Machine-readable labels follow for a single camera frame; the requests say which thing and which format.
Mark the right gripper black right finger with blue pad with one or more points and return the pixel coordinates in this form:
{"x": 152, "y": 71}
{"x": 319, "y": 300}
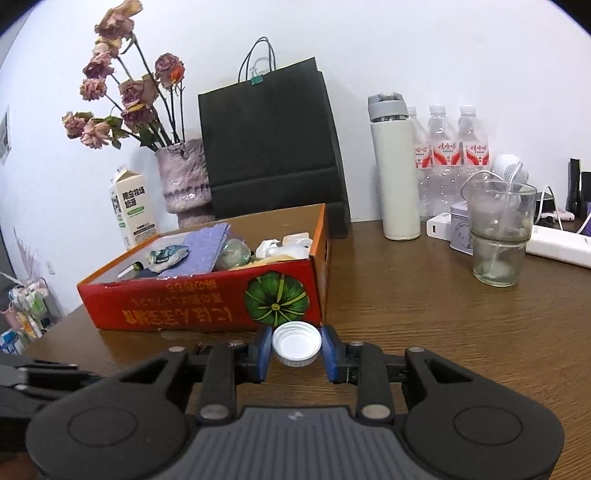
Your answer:
{"x": 372, "y": 371}

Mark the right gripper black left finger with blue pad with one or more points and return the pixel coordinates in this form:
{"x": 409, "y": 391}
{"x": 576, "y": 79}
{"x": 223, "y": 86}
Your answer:
{"x": 218, "y": 369}

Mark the white plastic bottle cap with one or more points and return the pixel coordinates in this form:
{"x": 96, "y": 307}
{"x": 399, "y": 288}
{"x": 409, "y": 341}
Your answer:
{"x": 297, "y": 344}

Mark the white tissue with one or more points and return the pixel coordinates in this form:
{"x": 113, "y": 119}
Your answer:
{"x": 289, "y": 249}

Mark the red orange cardboard box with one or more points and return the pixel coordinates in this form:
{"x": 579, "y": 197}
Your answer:
{"x": 223, "y": 301}

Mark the dark blue flat case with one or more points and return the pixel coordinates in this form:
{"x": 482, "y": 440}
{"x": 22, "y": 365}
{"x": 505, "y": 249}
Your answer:
{"x": 135, "y": 271}

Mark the blue white crumpled wrapper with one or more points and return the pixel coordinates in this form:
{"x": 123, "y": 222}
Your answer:
{"x": 167, "y": 257}

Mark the purple cleaning cloth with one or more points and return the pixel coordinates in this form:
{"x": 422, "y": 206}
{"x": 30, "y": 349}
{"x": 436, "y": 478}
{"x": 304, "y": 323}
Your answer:
{"x": 204, "y": 246}

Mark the white square plastic case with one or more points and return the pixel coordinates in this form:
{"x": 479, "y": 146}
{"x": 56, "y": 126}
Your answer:
{"x": 295, "y": 238}

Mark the white charger adapter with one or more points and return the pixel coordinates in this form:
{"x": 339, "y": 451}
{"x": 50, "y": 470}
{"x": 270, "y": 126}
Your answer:
{"x": 439, "y": 227}

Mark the small grey tin box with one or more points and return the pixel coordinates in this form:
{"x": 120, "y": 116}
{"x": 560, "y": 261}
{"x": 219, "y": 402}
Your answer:
{"x": 461, "y": 239}

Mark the white milk carton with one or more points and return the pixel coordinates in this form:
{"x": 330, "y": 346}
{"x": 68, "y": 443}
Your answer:
{"x": 132, "y": 207}

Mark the pink marbled ceramic vase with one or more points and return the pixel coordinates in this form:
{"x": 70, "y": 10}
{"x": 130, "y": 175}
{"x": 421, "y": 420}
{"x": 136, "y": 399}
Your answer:
{"x": 184, "y": 182}

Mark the white thermos grey lid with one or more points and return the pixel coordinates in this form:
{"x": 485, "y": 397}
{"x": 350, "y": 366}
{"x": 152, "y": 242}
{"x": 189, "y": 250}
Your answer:
{"x": 394, "y": 148}

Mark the middle water bottle red label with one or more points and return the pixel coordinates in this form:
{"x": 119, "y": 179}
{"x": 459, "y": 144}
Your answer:
{"x": 446, "y": 162}

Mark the water bottle red label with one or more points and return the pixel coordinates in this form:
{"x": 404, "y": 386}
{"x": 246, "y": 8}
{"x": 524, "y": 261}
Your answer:
{"x": 474, "y": 142}
{"x": 422, "y": 148}
{"x": 446, "y": 162}

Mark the clear drinking glass with straw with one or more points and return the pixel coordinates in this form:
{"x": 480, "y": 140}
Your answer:
{"x": 501, "y": 218}

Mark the left water bottle red label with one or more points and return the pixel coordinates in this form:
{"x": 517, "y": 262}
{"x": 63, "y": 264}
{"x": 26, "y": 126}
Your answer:
{"x": 422, "y": 148}

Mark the black paper shopping bag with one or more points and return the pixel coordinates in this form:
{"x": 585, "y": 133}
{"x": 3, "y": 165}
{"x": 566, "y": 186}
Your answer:
{"x": 274, "y": 145}

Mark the right water bottle red label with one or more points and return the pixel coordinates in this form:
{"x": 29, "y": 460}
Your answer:
{"x": 474, "y": 142}

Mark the white power strip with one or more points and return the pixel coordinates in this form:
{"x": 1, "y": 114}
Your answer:
{"x": 560, "y": 245}

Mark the white round desk fan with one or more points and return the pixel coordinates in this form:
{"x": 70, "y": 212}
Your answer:
{"x": 510, "y": 168}

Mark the dried pink rose bouquet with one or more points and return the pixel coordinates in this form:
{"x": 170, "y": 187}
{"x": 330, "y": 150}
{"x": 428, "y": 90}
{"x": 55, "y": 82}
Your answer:
{"x": 146, "y": 100}

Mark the black upright device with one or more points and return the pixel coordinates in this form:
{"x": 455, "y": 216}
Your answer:
{"x": 578, "y": 193}

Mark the teal binder clip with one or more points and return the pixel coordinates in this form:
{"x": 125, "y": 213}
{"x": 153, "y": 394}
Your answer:
{"x": 255, "y": 77}

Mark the wire rack with small items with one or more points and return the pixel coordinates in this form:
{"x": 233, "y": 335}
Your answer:
{"x": 29, "y": 310}

